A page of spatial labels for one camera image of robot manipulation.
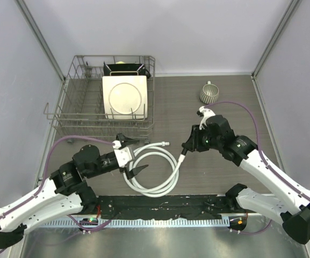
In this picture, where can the white slotted cable duct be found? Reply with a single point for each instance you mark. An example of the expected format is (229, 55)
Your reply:
(139, 223)

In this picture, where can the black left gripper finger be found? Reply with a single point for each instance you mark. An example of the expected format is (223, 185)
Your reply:
(131, 173)
(126, 141)

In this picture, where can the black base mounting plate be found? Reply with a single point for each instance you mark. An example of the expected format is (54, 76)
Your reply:
(190, 207)

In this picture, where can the grey wire dish rack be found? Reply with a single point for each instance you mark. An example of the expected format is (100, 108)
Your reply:
(80, 108)

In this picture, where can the black elbow hose fitting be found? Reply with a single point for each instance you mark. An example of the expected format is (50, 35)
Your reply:
(184, 151)

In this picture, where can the grey ribbed ceramic mug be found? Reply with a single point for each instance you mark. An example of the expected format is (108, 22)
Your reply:
(209, 93)

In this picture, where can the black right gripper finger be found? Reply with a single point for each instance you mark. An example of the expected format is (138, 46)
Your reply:
(194, 135)
(189, 144)

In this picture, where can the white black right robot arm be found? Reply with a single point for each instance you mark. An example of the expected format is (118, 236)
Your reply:
(290, 205)

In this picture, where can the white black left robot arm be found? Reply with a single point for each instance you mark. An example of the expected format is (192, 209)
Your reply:
(65, 191)

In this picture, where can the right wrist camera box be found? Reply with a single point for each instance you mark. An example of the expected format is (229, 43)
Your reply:
(204, 113)

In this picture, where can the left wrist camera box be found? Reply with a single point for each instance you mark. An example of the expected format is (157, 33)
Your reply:
(124, 155)

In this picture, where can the white square plate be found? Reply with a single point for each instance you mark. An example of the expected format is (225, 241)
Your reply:
(125, 97)

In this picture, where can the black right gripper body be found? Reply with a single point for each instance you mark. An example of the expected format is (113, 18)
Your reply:
(194, 137)

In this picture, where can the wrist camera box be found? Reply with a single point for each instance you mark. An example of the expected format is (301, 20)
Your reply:
(204, 113)
(124, 155)

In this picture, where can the black square dish in rack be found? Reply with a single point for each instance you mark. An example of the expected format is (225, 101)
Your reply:
(126, 69)

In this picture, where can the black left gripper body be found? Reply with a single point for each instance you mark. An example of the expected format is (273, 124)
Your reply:
(126, 170)

